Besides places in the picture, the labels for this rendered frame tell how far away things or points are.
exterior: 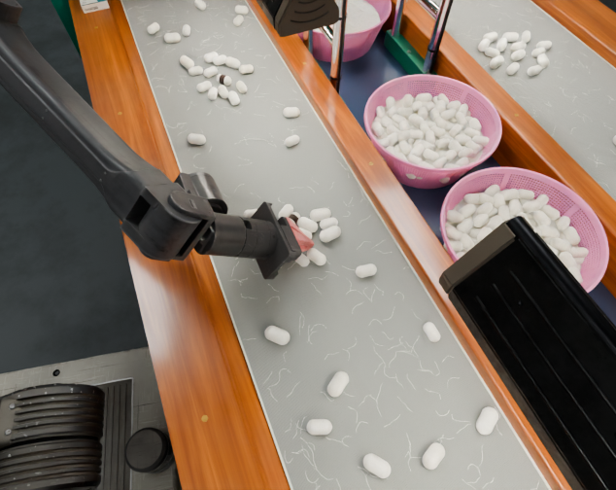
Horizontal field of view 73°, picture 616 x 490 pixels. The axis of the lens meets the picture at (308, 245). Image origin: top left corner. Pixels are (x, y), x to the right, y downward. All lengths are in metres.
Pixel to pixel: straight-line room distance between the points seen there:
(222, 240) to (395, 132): 0.47
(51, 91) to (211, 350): 0.38
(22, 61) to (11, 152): 1.62
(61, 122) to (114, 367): 0.56
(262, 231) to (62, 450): 0.37
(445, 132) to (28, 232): 1.55
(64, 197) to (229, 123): 1.17
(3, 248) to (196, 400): 1.43
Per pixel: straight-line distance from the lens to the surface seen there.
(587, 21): 1.30
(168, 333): 0.64
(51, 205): 1.95
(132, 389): 0.95
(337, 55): 0.91
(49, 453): 0.64
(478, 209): 0.80
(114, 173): 0.53
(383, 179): 0.76
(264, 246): 0.58
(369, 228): 0.72
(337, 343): 0.63
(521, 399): 0.33
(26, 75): 0.63
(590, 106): 1.10
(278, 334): 0.61
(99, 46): 1.14
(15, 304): 1.77
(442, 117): 0.94
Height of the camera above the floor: 1.34
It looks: 59 degrees down
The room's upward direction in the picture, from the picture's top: straight up
